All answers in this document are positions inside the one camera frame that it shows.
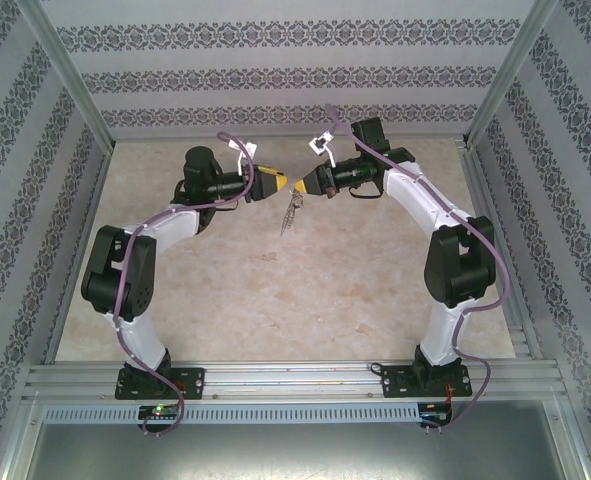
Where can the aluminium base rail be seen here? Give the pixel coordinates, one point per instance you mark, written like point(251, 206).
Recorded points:
point(295, 380)

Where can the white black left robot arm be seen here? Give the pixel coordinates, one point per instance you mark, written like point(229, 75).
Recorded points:
point(140, 340)

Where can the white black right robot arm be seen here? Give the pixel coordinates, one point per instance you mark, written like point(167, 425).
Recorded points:
point(415, 195)

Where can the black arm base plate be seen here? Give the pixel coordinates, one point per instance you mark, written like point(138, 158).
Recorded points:
point(392, 382)
point(192, 382)

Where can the aluminium frame post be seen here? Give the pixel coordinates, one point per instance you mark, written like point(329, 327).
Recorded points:
point(514, 65)
point(69, 75)

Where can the grey metal sheet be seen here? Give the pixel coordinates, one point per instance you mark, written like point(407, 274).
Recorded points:
point(295, 450)

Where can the small circuit board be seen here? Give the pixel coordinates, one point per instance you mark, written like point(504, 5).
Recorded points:
point(435, 412)
point(160, 411)

